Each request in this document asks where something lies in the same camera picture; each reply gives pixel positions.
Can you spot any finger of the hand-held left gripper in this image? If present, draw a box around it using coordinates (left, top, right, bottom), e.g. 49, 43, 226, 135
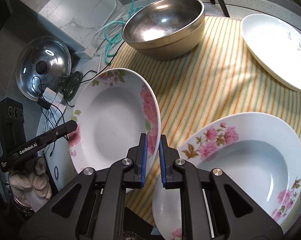
37, 120, 78, 147

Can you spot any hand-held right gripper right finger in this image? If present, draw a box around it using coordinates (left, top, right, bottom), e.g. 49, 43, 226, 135
159, 134, 283, 240

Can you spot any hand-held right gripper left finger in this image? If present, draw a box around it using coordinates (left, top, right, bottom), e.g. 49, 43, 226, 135
19, 133, 148, 240

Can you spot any pink floral white plate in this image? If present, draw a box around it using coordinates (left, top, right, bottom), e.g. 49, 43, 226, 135
69, 68, 162, 194
152, 180, 214, 240
178, 112, 301, 228

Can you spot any person's left hand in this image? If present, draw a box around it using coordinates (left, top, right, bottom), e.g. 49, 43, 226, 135
9, 156, 52, 213

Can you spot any small black box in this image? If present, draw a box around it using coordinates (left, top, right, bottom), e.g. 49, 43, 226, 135
37, 97, 51, 110

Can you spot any white adapter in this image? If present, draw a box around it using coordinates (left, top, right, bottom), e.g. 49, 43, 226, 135
44, 87, 66, 109

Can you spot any small black round device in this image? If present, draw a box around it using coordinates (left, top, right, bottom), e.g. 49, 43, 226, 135
59, 71, 84, 102

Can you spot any steel pot lid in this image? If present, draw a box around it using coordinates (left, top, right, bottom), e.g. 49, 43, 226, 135
15, 35, 72, 103

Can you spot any yellow striped cloth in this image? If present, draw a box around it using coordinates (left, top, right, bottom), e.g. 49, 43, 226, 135
107, 15, 301, 235

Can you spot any metal bowl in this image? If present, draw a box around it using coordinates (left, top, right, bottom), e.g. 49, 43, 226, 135
122, 0, 205, 60

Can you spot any thin black cable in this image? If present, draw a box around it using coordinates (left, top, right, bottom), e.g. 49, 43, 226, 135
32, 40, 126, 155

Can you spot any white cable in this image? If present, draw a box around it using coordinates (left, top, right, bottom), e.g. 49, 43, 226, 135
87, 0, 126, 38

